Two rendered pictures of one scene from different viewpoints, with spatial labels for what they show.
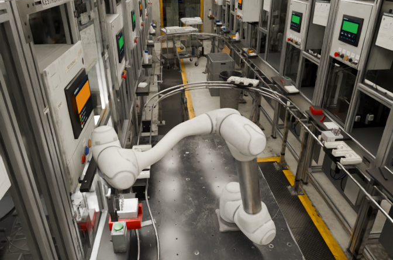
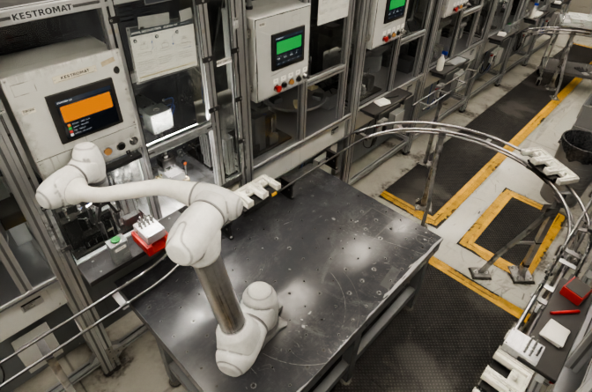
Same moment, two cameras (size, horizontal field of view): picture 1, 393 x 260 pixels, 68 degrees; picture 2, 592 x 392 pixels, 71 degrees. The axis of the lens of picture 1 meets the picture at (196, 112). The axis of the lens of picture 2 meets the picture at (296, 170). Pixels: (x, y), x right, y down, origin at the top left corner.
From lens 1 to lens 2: 1.41 m
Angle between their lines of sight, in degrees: 43
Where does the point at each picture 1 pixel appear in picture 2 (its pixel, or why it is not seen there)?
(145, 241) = (178, 274)
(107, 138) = (77, 156)
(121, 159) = (50, 181)
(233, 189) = (251, 291)
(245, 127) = (179, 225)
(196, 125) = (173, 190)
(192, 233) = not seen: hidden behind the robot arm
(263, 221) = (226, 348)
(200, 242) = (208, 316)
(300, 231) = not seen: outside the picture
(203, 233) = not seen: hidden behind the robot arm
